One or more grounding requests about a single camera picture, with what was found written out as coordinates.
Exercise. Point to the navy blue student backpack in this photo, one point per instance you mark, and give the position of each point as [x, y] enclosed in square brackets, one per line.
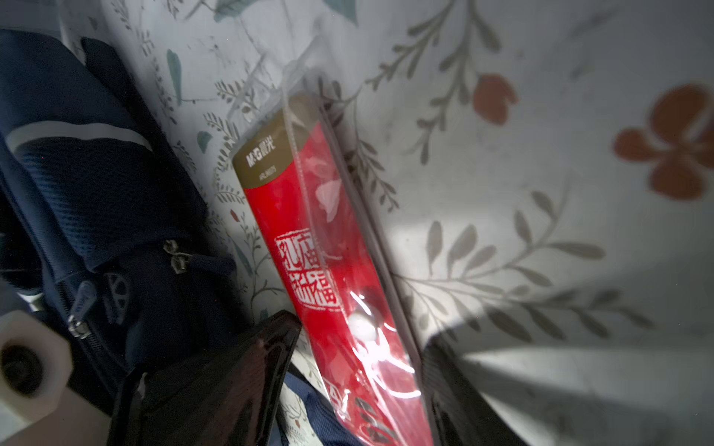
[110, 223]

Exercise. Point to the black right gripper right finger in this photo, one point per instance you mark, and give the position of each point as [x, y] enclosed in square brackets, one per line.
[458, 414]

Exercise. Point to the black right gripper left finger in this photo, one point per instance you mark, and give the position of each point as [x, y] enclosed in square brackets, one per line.
[226, 396]

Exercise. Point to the red card packet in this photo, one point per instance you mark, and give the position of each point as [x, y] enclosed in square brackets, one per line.
[299, 189]

